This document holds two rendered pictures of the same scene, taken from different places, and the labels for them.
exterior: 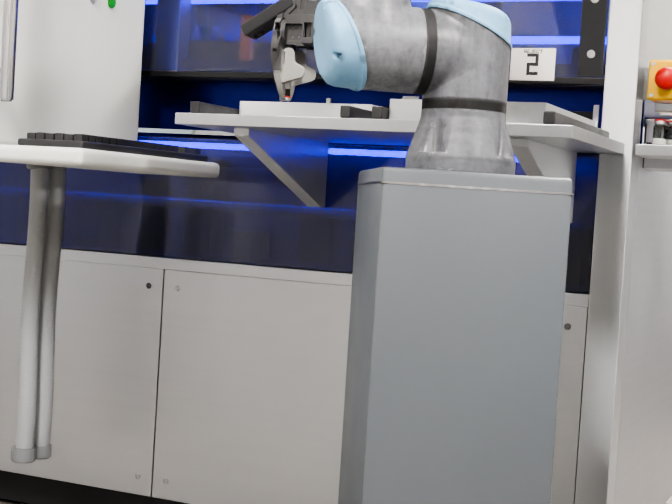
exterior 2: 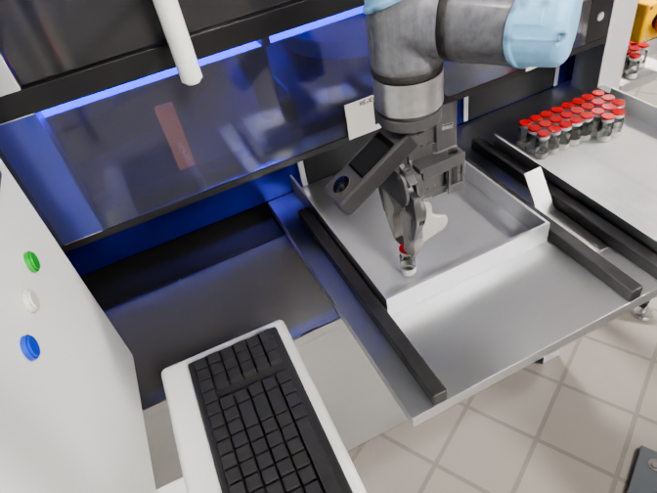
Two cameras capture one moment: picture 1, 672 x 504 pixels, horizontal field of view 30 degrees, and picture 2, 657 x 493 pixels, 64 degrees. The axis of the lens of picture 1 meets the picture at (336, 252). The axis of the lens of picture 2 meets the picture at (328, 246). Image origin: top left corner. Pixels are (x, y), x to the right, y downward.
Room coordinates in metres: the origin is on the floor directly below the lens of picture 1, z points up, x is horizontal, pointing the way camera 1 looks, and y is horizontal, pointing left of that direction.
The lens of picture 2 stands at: (1.99, 0.53, 1.43)
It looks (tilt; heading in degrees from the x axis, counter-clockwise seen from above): 42 degrees down; 319
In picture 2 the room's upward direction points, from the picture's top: 12 degrees counter-clockwise
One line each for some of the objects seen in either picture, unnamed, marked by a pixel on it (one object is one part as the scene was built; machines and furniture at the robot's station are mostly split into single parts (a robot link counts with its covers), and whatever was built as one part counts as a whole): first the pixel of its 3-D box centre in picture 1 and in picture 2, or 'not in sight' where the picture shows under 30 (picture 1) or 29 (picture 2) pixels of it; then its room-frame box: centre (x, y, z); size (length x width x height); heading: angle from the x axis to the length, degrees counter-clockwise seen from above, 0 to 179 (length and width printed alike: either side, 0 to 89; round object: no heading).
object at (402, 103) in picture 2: not in sight; (407, 88); (2.31, 0.10, 1.16); 0.08 x 0.08 x 0.05
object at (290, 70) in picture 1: (290, 73); (426, 228); (2.29, 0.10, 0.97); 0.06 x 0.03 x 0.09; 66
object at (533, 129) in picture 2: not in sight; (570, 123); (2.28, -0.32, 0.90); 0.18 x 0.02 x 0.05; 66
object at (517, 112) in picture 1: (496, 120); (631, 161); (2.16, -0.26, 0.90); 0.34 x 0.26 x 0.04; 156
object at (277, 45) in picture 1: (280, 47); (411, 207); (2.30, 0.12, 1.02); 0.05 x 0.02 x 0.09; 156
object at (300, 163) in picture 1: (282, 170); not in sight; (2.36, 0.11, 0.79); 0.34 x 0.03 x 0.13; 156
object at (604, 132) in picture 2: not in sight; (605, 127); (2.22, -0.33, 0.90); 0.02 x 0.02 x 0.05
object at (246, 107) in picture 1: (341, 120); (406, 204); (2.40, 0.00, 0.90); 0.34 x 0.26 x 0.04; 156
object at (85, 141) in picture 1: (119, 147); (274, 460); (2.31, 0.41, 0.82); 0.40 x 0.14 x 0.02; 154
